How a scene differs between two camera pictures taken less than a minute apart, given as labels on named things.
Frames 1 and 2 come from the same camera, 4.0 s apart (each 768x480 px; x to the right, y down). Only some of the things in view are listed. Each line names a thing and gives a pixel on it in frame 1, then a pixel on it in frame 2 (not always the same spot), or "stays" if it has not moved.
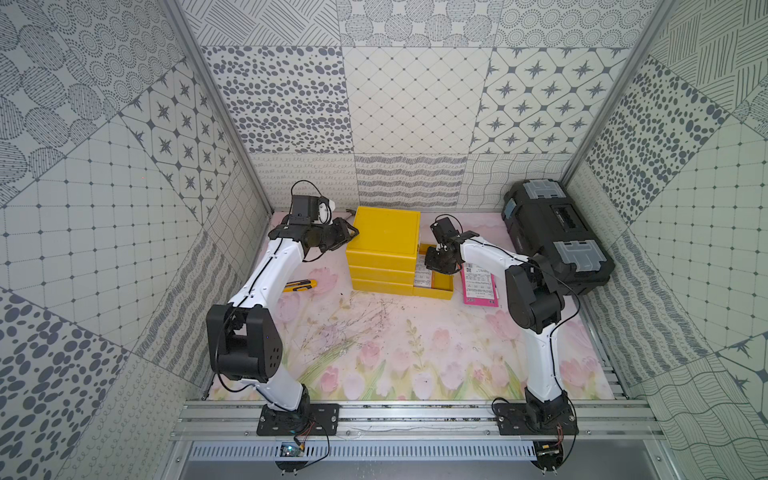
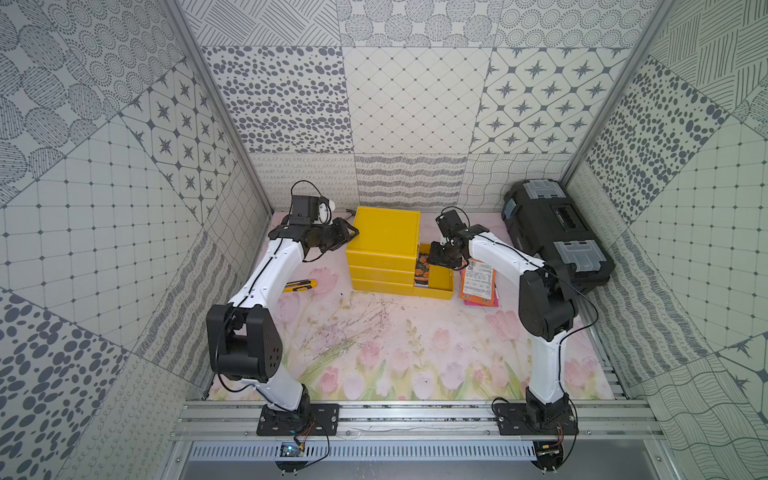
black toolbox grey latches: x=541 y=216 stays
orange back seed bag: x=423 y=277 -> x=478 y=283
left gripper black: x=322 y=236 stays
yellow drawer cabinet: x=382 y=256 stays
